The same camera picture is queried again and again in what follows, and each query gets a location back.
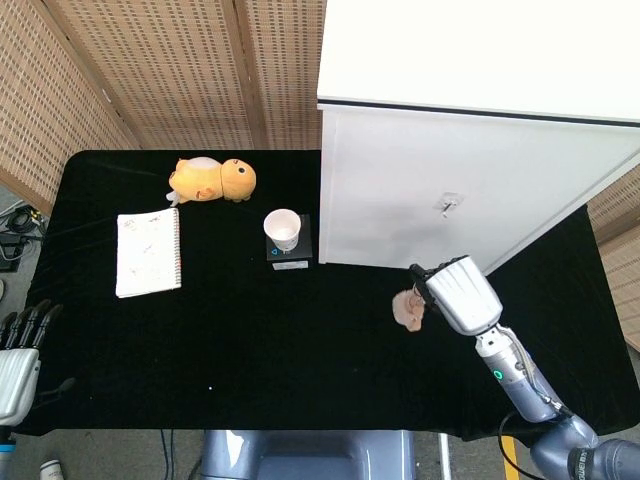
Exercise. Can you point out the white cabinet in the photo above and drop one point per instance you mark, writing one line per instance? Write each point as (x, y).
(400, 175)

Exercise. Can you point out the small clear plastic piece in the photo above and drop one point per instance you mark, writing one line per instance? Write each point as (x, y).
(450, 204)

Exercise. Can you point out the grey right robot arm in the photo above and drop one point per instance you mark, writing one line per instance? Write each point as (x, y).
(525, 385)

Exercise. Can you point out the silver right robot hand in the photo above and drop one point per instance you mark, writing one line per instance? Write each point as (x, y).
(462, 297)

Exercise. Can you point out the woven bamboo folding screen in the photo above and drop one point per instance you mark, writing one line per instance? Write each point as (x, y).
(175, 75)
(617, 260)

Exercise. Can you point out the white spiral notebook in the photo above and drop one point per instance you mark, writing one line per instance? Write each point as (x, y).
(147, 255)

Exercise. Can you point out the blue-grey robot torso base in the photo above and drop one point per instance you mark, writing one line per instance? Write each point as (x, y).
(310, 455)

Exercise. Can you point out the white bottle on floor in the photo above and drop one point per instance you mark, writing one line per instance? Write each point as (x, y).
(52, 470)

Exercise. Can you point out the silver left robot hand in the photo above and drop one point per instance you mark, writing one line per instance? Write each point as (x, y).
(17, 370)

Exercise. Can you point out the white floral paper cup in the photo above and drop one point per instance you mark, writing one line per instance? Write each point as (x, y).
(282, 227)

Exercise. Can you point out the yellow plush duck toy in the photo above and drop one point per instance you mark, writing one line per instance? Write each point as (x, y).
(235, 177)

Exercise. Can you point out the black velvet tablecloth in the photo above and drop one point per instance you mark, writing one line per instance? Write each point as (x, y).
(250, 340)

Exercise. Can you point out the black cardboard product box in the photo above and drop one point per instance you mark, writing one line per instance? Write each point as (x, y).
(305, 245)

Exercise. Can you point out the white table leg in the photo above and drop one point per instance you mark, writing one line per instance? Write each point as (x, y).
(444, 457)

